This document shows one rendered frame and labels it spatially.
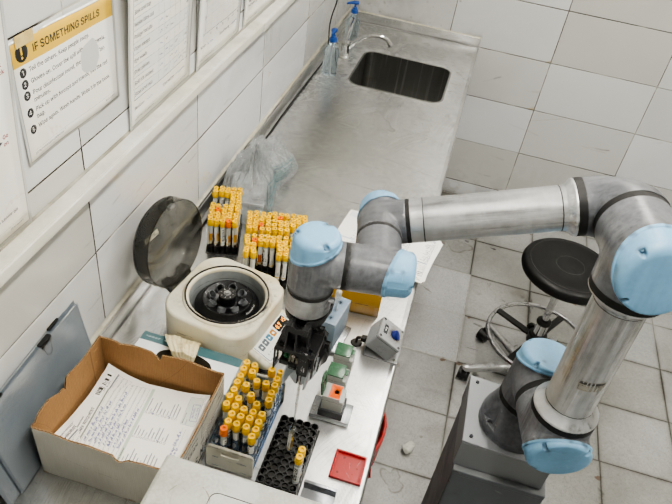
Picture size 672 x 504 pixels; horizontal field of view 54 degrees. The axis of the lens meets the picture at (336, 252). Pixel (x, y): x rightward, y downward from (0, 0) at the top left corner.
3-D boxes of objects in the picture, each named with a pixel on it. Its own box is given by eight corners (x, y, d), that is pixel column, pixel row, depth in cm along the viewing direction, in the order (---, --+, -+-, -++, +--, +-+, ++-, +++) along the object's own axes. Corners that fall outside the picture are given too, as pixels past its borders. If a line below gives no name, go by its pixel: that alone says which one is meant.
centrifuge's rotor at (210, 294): (238, 345, 152) (239, 324, 147) (181, 320, 156) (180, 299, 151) (269, 305, 163) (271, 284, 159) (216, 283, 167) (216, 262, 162)
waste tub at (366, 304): (377, 318, 172) (384, 291, 166) (328, 307, 173) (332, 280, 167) (384, 285, 183) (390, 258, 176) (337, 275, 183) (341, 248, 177)
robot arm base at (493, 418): (552, 415, 146) (570, 387, 140) (538, 466, 134) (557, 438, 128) (488, 385, 149) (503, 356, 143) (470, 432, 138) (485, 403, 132)
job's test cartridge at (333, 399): (339, 419, 145) (343, 401, 141) (319, 413, 145) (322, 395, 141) (343, 405, 148) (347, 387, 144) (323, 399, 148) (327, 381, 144)
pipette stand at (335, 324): (335, 356, 160) (341, 328, 154) (309, 345, 162) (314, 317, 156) (350, 330, 168) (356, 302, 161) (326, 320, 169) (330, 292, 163)
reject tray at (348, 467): (359, 487, 134) (360, 485, 134) (328, 477, 135) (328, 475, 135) (367, 459, 139) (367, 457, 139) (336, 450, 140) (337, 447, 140)
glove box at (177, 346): (224, 414, 143) (225, 387, 137) (124, 383, 146) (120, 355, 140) (245, 373, 153) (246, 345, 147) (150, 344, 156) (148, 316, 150)
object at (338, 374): (342, 398, 151) (346, 379, 147) (322, 392, 152) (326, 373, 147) (346, 385, 154) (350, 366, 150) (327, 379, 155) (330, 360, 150)
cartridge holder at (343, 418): (347, 428, 145) (349, 418, 143) (308, 416, 146) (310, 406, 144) (353, 409, 149) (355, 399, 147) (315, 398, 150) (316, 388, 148)
